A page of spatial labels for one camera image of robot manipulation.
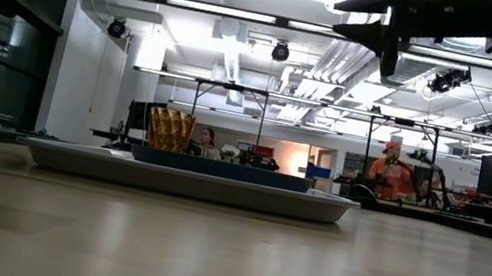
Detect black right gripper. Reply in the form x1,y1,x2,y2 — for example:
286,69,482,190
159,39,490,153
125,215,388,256
323,0,492,97

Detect dark blue plate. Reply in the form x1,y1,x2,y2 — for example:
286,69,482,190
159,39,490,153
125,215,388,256
127,142,316,195

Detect amber textured glass cup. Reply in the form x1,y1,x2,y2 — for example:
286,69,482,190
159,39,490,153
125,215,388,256
143,104,199,157

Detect white rectangular tray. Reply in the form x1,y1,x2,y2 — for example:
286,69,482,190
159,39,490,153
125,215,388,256
11,131,363,229

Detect person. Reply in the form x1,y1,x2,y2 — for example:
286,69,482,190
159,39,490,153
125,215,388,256
364,138,421,205
194,125,228,162

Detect blue bin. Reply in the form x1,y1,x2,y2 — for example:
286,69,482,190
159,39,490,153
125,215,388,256
304,163,333,182

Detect black ceiling camera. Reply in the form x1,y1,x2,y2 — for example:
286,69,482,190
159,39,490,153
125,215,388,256
426,62,475,100
269,39,292,64
105,16,129,40

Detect frame bar with light strips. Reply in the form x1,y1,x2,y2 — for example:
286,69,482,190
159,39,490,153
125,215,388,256
94,0,492,71

